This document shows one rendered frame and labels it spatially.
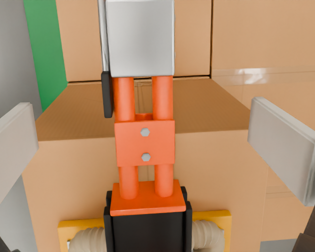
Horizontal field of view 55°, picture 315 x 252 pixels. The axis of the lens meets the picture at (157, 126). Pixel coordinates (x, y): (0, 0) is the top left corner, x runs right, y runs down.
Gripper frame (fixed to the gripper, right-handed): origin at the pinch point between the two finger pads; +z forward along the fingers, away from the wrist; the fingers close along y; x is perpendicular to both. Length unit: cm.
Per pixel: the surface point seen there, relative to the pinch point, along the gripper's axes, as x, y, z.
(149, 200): -13.3, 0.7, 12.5
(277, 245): -122, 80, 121
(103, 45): 3.3, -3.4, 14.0
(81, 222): -26.0, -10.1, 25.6
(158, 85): -0.6, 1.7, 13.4
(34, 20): 3, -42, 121
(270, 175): -43, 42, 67
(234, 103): -11.0, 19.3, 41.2
